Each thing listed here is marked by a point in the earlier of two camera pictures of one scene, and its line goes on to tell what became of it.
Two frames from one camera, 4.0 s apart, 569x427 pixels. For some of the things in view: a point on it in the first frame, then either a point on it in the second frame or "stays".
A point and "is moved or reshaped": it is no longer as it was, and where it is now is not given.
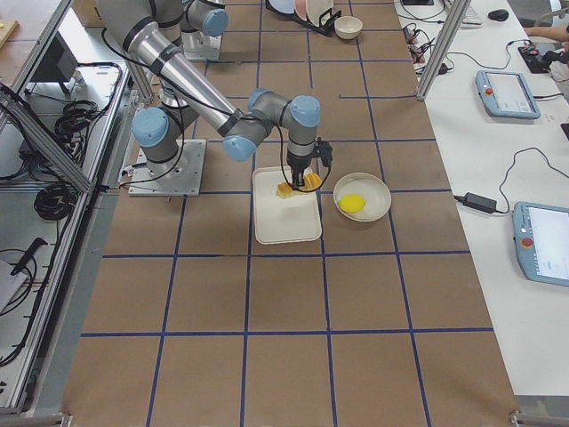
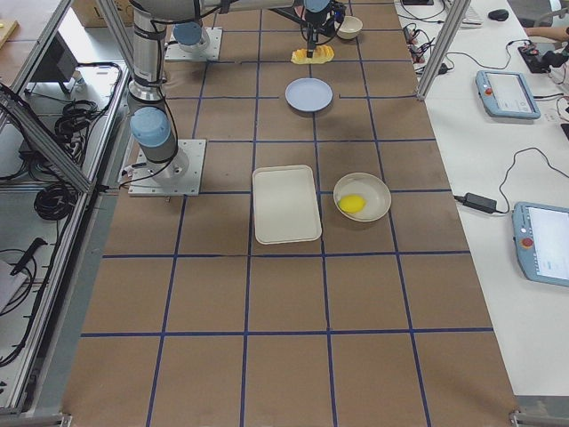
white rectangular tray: (277, 220) stays
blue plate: (284, 6) is moved or reshaped
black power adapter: (480, 202) stays
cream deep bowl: (348, 27) stays
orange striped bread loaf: (311, 182) -> (321, 54)
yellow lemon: (351, 203) stays
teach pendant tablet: (506, 94) stays
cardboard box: (90, 12) stays
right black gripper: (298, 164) -> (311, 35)
